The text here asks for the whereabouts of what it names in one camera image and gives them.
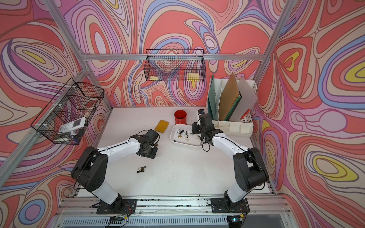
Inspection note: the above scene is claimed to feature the grey folder sheet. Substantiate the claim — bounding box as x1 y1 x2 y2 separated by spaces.
230 78 258 123

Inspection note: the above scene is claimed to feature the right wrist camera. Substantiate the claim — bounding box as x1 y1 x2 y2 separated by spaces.
196 109 205 121

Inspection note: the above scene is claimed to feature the white remote control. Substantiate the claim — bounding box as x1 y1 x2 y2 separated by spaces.
59 117 86 135

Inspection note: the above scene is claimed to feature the black wire basket back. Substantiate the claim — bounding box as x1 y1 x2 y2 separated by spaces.
144 48 206 82

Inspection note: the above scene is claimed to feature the dark bronze piece pair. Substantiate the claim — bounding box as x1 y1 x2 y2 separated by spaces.
137 166 146 173

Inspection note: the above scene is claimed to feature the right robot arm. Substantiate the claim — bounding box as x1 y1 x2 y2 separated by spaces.
192 114 269 206

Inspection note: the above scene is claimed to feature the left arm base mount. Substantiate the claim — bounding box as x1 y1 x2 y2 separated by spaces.
97 198 137 216

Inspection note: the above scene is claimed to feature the black wire basket left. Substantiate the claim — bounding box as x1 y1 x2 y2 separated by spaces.
31 79 105 144

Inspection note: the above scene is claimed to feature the brown cardboard folder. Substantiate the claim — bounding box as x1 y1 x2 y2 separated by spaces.
219 73 241 121

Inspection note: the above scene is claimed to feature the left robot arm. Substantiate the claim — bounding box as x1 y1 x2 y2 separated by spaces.
71 129 160 208

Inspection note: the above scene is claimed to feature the white desk file organizer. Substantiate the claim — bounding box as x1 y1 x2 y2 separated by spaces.
207 77 257 138

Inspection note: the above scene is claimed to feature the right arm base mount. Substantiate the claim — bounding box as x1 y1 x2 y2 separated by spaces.
210 198 250 214

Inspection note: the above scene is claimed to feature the red metal bucket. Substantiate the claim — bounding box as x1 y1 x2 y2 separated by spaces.
174 110 187 124

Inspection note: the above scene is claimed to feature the black wire basket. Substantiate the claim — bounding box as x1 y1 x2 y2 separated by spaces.
31 79 105 144
144 48 206 82

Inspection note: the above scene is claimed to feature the yellow wallet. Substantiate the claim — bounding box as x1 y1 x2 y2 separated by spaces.
155 120 169 133

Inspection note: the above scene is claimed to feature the white plastic storage box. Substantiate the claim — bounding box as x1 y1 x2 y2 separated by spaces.
170 124 202 149

